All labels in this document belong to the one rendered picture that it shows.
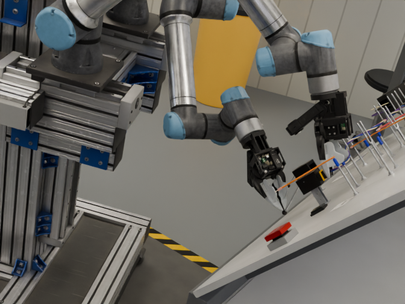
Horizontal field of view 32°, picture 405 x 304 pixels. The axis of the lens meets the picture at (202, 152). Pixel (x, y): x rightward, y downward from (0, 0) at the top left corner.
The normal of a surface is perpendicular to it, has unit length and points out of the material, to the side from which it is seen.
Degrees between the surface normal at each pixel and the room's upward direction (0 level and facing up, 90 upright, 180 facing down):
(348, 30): 90
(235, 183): 0
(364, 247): 0
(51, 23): 96
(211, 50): 93
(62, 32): 96
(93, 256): 0
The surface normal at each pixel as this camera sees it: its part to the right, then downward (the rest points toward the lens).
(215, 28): -0.54, 0.36
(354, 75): -0.21, 0.44
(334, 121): -0.38, 0.20
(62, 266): 0.19, -0.85
